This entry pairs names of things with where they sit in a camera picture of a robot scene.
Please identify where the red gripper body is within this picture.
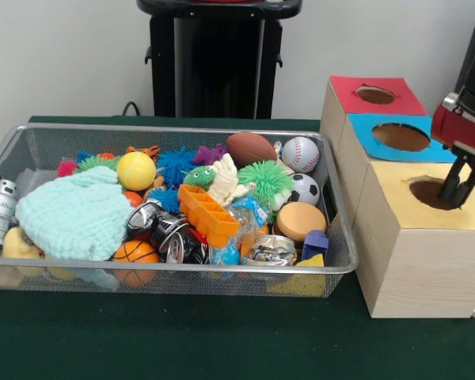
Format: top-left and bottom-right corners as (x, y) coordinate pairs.
(430, 103), (475, 167)

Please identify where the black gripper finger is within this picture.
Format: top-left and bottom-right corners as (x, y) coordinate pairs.
(454, 165), (475, 209)
(437, 158), (468, 200)

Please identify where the wooden box with three holes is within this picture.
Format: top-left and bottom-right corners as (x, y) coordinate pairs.
(319, 75), (475, 320)

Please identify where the black and white soccer ball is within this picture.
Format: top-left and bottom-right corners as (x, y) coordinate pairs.
(287, 173), (321, 207)

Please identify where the white baseball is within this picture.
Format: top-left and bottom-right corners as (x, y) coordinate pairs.
(280, 136), (321, 174)

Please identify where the tan round sponge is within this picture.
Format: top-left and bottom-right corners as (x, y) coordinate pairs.
(275, 201), (328, 242)

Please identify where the green spiky ball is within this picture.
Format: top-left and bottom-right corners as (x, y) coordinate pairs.
(237, 160), (296, 211)

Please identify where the brown toy football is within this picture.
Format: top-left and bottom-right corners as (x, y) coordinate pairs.
(226, 131), (278, 169)

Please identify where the orange ice cube tray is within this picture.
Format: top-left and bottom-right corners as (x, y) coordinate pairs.
(177, 184), (241, 249)

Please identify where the dark green table cloth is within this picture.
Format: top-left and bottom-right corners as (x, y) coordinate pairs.
(0, 115), (475, 380)

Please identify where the yellow ball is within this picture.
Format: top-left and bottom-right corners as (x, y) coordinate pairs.
(116, 151), (158, 192)

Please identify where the orange toy basketball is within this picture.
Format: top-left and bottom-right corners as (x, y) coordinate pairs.
(111, 239), (161, 288)

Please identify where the mint knitted cloth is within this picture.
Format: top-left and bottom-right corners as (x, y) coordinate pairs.
(14, 165), (138, 262)

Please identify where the silver toy robot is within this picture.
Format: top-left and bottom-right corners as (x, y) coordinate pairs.
(0, 178), (19, 246)

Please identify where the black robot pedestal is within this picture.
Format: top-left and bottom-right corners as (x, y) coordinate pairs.
(136, 0), (303, 119)

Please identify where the wire mesh bin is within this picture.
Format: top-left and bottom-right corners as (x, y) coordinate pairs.
(0, 122), (360, 298)

